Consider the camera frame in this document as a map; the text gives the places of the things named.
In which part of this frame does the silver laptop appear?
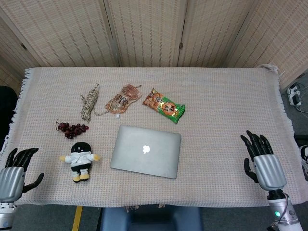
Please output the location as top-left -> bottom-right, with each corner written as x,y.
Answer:
110,124 -> 182,180

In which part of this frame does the woven folding screen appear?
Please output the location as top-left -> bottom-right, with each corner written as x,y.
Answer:
0,0 -> 308,90

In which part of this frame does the red grape bunch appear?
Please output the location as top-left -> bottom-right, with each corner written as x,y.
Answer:
55,118 -> 90,140

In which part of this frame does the black-haired plush doll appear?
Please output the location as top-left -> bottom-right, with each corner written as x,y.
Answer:
59,141 -> 101,183

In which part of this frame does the orange clear snack bag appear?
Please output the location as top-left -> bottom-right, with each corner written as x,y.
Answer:
104,83 -> 142,115

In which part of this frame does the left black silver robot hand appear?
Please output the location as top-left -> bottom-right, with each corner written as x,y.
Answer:
0,147 -> 45,202

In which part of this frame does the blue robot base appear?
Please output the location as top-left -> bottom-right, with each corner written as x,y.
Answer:
100,206 -> 203,231

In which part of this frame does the white power strip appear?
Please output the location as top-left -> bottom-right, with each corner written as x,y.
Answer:
286,83 -> 303,106

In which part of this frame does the black white shoe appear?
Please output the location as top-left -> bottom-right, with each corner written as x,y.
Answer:
299,145 -> 308,181

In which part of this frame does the green orange snack bag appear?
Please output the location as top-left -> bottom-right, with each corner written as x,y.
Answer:
141,88 -> 186,125

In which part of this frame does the beige twine bundle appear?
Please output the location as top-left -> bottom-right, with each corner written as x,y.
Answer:
80,83 -> 109,123

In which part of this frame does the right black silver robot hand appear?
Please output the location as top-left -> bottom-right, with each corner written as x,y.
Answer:
240,130 -> 288,192

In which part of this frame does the white cable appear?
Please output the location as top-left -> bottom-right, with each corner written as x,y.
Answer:
295,82 -> 308,117

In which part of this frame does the beige cloth-covered table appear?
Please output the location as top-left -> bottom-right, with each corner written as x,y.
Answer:
0,63 -> 301,210

